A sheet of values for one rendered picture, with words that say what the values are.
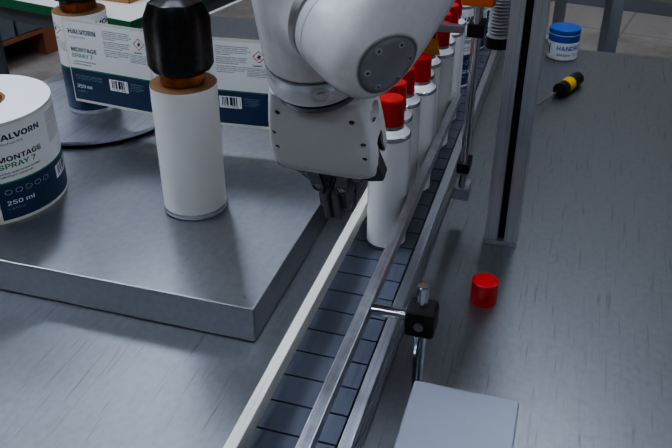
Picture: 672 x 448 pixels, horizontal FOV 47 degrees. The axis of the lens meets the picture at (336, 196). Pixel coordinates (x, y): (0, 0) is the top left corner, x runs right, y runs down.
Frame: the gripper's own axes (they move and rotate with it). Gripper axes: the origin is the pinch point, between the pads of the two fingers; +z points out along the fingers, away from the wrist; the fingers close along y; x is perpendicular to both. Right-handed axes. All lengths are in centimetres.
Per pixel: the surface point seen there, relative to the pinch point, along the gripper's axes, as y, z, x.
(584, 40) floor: -28, 234, -328
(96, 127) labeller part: 54, 29, -29
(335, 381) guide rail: -4.9, 3.7, 17.7
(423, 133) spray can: -2.4, 19.1, -28.7
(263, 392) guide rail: 2.7, 8.6, 18.2
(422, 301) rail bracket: -10.2, 5.9, 6.5
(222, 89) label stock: 31, 22, -35
